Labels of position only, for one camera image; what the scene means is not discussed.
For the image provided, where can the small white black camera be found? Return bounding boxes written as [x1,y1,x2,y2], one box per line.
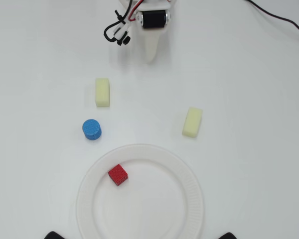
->
[114,21,132,47]

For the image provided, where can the pale yellow rectangular block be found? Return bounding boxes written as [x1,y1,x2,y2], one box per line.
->
[181,107,203,138]
[94,77,111,108]

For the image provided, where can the black stand foot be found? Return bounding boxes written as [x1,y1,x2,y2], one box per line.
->
[218,232,241,239]
[43,231,67,239]

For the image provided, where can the red and white wires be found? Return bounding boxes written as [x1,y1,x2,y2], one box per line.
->
[126,0,150,22]

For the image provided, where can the white paper plate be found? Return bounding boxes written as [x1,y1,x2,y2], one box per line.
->
[75,143,204,239]

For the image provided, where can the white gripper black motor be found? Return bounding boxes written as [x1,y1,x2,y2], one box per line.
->
[119,0,174,63]

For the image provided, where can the blue cylinder block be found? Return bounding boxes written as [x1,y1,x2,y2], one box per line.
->
[82,119,102,141]

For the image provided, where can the black camera cable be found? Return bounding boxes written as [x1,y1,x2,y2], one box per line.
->
[104,0,134,43]

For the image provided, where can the red studded cube block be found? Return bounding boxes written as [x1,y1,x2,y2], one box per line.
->
[108,164,129,187]

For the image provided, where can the black and red cable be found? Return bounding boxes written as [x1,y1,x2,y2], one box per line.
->
[246,0,299,37]

